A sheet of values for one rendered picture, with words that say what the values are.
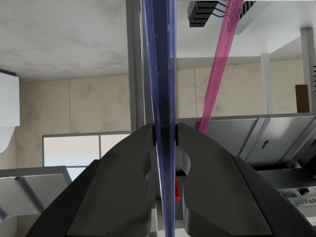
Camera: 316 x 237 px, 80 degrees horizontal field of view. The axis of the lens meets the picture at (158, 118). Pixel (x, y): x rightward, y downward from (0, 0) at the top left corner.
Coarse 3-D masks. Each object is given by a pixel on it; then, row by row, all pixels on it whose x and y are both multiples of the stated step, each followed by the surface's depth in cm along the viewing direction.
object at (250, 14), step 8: (192, 8) 54; (200, 8) 50; (208, 8) 50; (216, 8) 56; (248, 8) 54; (256, 8) 54; (264, 8) 54; (192, 16) 55; (200, 16) 53; (208, 16) 54; (240, 16) 59; (248, 16) 58; (256, 16) 58; (192, 24) 58; (200, 24) 58; (240, 24) 62; (248, 24) 62; (240, 32) 68
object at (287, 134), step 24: (192, 120) 33; (216, 120) 33; (240, 120) 34; (264, 120) 34; (288, 120) 35; (312, 120) 35; (240, 144) 38; (264, 144) 39; (288, 144) 40; (312, 144) 41; (264, 168) 46
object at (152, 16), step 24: (144, 0) 8; (168, 0) 8; (144, 24) 8; (168, 24) 8; (168, 48) 9; (168, 72) 10; (168, 96) 11; (168, 120) 12; (168, 144) 13; (168, 168) 16; (168, 192) 18; (168, 216) 22
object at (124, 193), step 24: (120, 144) 11; (144, 144) 10; (120, 168) 9; (144, 168) 10; (96, 192) 8; (120, 192) 8; (144, 192) 8; (96, 216) 7; (120, 216) 7; (144, 216) 7
